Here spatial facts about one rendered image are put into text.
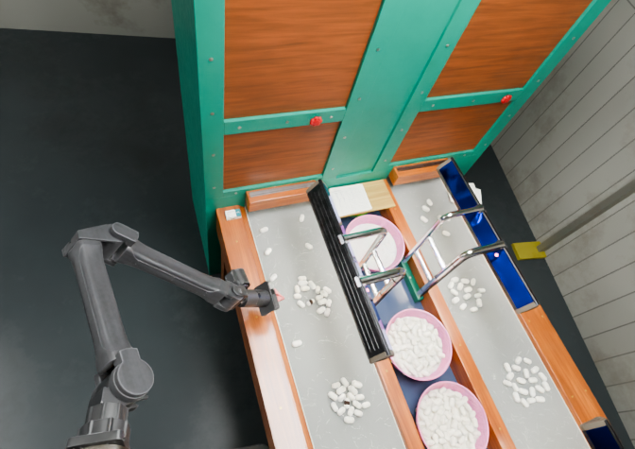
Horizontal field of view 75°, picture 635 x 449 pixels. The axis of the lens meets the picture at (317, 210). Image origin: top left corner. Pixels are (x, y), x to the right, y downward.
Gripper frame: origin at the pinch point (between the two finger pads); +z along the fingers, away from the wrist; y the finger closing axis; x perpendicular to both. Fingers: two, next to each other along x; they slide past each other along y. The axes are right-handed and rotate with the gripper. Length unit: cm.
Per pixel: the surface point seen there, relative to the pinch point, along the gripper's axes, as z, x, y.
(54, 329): -17, 127, 39
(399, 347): 38.0, -17.3, -26.8
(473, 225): 42, -62, 2
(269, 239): 11.9, 6.3, 28.8
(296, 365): 7.9, 8.5, -21.3
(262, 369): -2.9, 14.4, -19.4
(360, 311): -1.4, -28.3, -16.4
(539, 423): 69, -44, -67
